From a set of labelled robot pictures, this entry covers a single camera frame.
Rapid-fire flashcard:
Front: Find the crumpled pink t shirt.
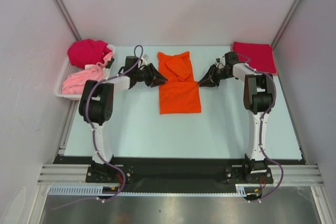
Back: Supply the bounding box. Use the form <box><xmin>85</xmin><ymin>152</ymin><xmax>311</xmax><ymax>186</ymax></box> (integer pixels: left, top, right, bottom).
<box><xmin>62</xmin><ymin>52</ymin><xmax>114</xmax><ymax>94</ymax></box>

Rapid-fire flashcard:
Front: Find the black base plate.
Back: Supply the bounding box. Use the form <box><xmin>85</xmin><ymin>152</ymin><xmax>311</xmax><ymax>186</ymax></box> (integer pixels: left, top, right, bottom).
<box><xmin>52</xmin><ymin>155</ymin><xmax>274</xmax><ymax>194</ymax></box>

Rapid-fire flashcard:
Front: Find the orange t shirt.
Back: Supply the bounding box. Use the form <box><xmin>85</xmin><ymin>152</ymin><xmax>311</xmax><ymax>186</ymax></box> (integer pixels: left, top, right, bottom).
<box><xmin>157</xmin><ymin>51</ymin><xmax>202</xmax><ymax>114</ymax></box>

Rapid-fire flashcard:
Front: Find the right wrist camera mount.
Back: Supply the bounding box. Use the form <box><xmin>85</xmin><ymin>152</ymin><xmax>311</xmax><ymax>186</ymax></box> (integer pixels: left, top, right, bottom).
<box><xmin>215</xmin><ymin>56</ymin><xmax>225</xmax><ymax>69</ymax></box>

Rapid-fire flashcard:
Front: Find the aluminium frame rail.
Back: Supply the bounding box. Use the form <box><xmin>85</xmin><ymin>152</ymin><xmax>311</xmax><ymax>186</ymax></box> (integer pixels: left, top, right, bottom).
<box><xmin>37</xmin><ymin>164</ymin><xmax>324</xmax><ymax>187</ymax></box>

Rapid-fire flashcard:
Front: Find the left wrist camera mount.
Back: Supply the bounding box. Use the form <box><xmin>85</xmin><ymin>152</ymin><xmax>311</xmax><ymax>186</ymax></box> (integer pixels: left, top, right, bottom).
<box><xmin>141</xmin><ymin>54</ymin><xmax>149</xmax><ymax>65</ymax></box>

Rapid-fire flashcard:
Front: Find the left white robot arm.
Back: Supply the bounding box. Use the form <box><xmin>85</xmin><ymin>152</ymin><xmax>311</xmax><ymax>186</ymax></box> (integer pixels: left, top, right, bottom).
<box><xmin>79</xmin><ymin>56</ymin><xmax>167</xmax><ymax>182</ymax></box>

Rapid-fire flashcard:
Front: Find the folded pink t shirt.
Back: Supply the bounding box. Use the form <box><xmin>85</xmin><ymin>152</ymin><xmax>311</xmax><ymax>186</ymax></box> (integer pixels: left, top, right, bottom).
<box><xmin>230</xmin><ymin>42</ymin><xmax>278</xmax><ymax>77</ymax></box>

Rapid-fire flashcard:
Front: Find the folded red t shirt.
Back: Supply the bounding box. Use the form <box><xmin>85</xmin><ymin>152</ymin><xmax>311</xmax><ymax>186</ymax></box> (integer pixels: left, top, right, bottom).
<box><xmin>232</xmin><ymin>41</ymin><xmax>277</xmax><ymax>74</ymax></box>

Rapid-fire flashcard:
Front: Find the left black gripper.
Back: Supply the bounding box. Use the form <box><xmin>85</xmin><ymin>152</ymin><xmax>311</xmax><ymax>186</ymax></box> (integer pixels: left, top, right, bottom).
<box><xmin>134</xmin><ymin>63</ymin><xmax>168</xmax><ymax>88</ymax></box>

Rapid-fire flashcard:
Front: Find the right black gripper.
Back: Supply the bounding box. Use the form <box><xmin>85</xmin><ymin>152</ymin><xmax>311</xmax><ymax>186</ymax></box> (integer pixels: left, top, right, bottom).
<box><xmin>198</xmin><ymin>64</ymin><xmax>232</xmax><ymax>88</ymax></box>

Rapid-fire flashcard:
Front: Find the white slotted cable duct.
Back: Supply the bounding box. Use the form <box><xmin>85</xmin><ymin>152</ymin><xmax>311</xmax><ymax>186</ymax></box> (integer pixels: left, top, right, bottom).
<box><xmin>48</xmin><ymin>185</ymin><xmax>257</xmax><ymax>197</ymax></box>

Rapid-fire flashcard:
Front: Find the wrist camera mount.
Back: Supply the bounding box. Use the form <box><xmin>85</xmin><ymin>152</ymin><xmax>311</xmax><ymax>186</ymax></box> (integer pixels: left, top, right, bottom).
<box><xmin>141</xmin><ymin>54</ymin><xmax>149</xmax><ymax>65</ymax></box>
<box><xmin>215</xmin><ymin>56</ymin><xmax>225</xmax><ymax>69</ymax></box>

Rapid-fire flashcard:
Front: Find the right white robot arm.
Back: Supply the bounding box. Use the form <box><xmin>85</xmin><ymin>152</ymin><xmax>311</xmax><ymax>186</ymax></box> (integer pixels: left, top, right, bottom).
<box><xmin>198</xmin><ymin>51</ymin><xmax>277</xmax><ymax>183</ymax></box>

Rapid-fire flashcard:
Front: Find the white plastic basket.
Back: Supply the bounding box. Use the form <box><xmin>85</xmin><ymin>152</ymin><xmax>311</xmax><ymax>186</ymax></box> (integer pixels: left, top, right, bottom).
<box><xmin>54</xmin><ymin>44</ymin><xmax>115</xmax><ymax>101</ymax></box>

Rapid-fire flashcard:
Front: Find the crumpled magenta t shirt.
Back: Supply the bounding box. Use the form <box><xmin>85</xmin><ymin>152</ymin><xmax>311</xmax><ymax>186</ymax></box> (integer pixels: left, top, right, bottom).
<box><xmin>67</xmin><ymin>39</ymin><xmax>113</xmax><ymax>69</ymax></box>

